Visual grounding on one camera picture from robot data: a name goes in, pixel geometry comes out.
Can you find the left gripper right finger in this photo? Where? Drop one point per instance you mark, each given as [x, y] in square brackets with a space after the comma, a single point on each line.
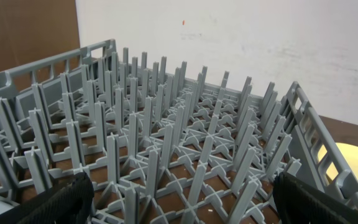
[298, 202]

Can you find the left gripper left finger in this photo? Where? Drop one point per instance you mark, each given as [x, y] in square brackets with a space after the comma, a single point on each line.
[67, 202]

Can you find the grey plastic dish rack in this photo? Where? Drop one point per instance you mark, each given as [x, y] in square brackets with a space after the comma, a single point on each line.
[158, 147]

